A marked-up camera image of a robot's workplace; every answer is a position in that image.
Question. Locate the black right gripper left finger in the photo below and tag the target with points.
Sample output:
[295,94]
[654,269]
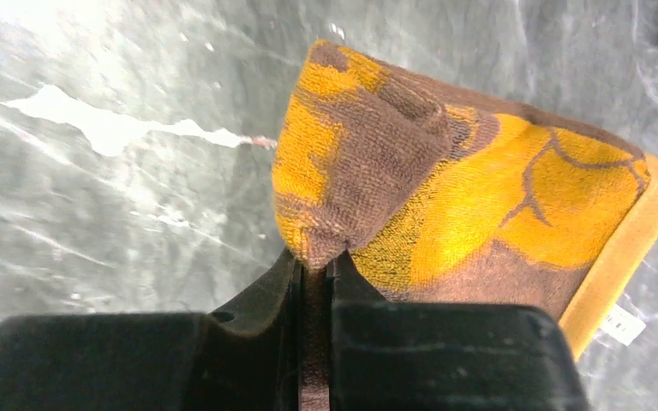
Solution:
[241,356]

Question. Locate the yellow brown bear towel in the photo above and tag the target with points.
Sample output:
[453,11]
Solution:
[443,194]

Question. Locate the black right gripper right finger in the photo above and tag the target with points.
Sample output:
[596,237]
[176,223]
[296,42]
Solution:
[444,356]

